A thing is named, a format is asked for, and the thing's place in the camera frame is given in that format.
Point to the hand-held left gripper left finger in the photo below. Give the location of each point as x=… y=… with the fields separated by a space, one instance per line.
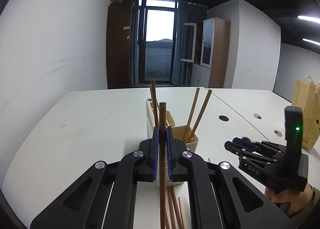
x=155 y=154

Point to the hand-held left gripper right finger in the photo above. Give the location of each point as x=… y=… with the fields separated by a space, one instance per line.
x=170 y=154

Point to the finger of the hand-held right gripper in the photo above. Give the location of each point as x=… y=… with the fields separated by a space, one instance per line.
x=235 y=147
x=243 y=142

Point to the cream utensil holder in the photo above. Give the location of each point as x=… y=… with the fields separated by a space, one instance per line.
x=192 y=145

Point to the person's right forearm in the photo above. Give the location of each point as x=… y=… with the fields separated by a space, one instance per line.
x=315 y=195

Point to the person's right hand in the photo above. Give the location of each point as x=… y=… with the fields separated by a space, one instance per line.
x=295 y=201

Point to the brown paper bag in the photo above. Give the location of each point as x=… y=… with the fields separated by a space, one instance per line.
x=308 y=109

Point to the wooden glass-door cabinet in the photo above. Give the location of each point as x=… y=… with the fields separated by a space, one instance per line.
x=220 y=51

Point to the wide grey-blue curtain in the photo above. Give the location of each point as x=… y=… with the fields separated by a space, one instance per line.
x=178 y=44

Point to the narrow grey-blue curtain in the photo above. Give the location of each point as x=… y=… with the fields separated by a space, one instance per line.
x=137 y=44

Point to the dark brown tall cabinet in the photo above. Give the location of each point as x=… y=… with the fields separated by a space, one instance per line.
x=118 y=44

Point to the ceiling tube light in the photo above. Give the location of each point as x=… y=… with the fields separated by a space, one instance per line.
x=311 y=41
x=308 y=18

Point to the glass balcony door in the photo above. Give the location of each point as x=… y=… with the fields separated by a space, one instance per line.
x=160 y=26

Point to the white-framed glass cabinet door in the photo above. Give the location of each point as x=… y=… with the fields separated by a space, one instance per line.
x=188 y=24

